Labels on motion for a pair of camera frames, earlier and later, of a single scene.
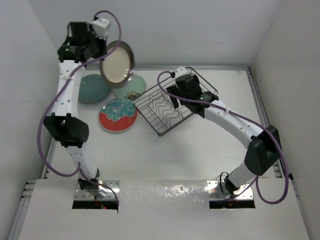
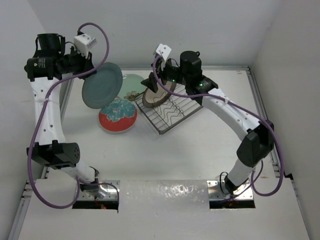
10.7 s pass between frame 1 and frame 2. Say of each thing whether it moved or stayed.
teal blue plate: moved
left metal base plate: stayed
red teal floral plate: stayed
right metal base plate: stayed
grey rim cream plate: moved
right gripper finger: moved
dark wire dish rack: stayed
